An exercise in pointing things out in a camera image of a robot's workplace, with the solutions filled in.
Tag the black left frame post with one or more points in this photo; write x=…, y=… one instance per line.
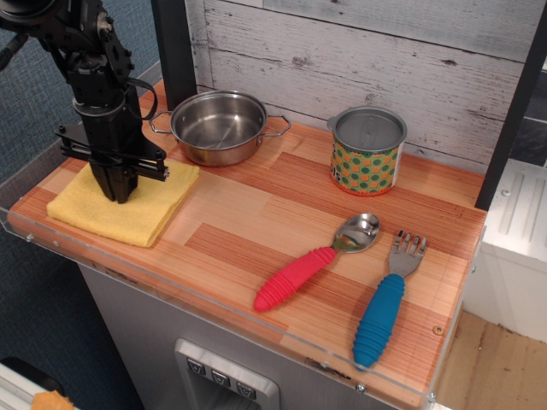
x=174, y=45

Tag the red handled spoon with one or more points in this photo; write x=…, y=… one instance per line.
x=353, y=236

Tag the grey toy fridge cabinet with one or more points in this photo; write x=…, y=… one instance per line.
x=145, y=323

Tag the black frame post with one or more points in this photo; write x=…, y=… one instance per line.
x=517, y=109
x=174, y=45

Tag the blue handled fork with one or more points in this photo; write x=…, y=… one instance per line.
x=376, y=325

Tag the black right frame post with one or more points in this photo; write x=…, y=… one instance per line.
x=517, y=109

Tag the yellow rag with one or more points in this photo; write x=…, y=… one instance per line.
x=139, y=221

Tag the orange object at corner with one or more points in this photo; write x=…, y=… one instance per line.
x=51, y=400

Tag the silver dispenser button panel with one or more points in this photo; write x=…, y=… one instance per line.
x=214, y=382

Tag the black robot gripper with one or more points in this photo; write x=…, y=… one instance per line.
x=116, y=136

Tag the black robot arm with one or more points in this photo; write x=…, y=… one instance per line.
x=81, y=38

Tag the clear acrylic table guard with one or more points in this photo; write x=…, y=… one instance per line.
x=238, y=225

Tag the small steel pot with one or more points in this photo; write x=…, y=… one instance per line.
x=220, y=128

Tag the patterned tin can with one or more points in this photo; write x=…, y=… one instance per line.
x=367, y=145

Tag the white toy appliance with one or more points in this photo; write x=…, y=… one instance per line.
x=507, y=282

